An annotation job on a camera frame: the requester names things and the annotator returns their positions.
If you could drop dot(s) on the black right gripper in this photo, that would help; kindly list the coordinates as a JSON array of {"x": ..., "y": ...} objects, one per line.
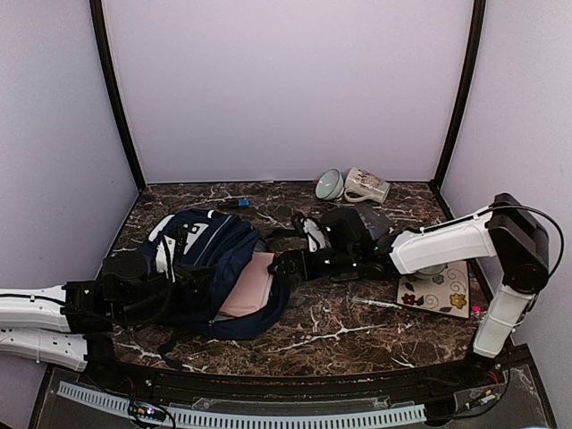
[{"x": 293, "y": 261}]

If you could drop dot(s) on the navy blue student backpack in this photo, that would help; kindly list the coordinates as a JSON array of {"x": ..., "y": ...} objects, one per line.
[{"x": 219, "y": 247}]

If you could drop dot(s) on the dark blue paperback book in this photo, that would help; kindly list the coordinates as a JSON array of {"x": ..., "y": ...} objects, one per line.
[{"x": 376, "y": 223}]

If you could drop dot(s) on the pink hardcover book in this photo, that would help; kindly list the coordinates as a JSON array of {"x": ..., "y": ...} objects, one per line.
[{"x": 252, "y": 290}]

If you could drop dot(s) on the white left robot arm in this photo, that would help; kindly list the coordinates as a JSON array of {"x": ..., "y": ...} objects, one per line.
[{"x": 66, "y": 325}]

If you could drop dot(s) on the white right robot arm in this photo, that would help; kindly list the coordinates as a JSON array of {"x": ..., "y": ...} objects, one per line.
[{"x": 340, "y": 245}]

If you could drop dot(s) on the tipped celadon bowl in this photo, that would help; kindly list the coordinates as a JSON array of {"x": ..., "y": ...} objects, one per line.
[{"x": 330, "y": 185}]

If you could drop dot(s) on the white floral mug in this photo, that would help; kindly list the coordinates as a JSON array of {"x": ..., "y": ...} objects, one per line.
[{"x": 362, "y": 186}]

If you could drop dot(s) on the clear pen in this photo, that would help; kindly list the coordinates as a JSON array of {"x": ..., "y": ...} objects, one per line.
[{"x": 375, "y": 303}]

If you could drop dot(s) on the upright celadon bowl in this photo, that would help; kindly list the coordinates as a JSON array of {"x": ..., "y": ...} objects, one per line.
[{"x": 433, "y": 270}]

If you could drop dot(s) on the small green circuit board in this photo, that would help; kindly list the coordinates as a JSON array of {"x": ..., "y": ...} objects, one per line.
[{"x": 145, "y": 412}]

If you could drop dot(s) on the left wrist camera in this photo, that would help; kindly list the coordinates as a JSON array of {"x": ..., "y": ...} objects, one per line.
[{"x": 164, "y": 259}]

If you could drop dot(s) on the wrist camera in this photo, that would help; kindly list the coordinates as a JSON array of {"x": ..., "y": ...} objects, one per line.
[
  {"x": 164, "y": 259},
  {"x": 317, "y": 237}
]

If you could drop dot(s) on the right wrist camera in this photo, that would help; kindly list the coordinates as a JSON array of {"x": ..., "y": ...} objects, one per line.
[{"x": 317, "y": 237}]

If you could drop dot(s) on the grey slotted cable duct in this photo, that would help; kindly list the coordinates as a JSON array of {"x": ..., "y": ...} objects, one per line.
[{"x": 219, "y": 414}]

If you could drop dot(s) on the left black frame post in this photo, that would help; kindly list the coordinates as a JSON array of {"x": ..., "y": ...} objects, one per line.
[{"x": 113, "y": 92}]

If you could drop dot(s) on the black frame post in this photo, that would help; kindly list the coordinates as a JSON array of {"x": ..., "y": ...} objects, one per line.
[
  {"x": 113, "y": 92},
  {"x": 464, "y": 86}
]

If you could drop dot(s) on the black front rail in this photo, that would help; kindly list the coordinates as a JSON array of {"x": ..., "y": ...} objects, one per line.
[{"x": 164, "y": 385}]

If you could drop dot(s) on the right black frame post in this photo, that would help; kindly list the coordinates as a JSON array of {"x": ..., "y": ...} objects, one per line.
[{"x": 464, "y": 86}]

